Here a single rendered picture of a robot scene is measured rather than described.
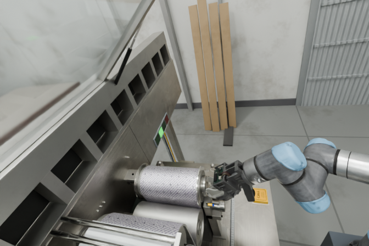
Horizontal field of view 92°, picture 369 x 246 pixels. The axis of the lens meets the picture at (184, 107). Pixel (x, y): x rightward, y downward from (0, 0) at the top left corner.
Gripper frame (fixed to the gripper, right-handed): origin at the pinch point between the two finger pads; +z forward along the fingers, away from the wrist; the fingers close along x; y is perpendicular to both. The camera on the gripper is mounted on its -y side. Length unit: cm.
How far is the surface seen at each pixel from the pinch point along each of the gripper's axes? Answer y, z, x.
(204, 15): 37, 0, -195
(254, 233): -35.7, 10.3, -0.2
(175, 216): 7.3, 9.6, 9.7
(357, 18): -92, -97, -209
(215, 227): -17.4, 16.3, 3.4
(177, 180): 13.1, 5.0, 0.2
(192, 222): 3.2, 4.8, 10.8
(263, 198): -37.5, 4.4, -15.9
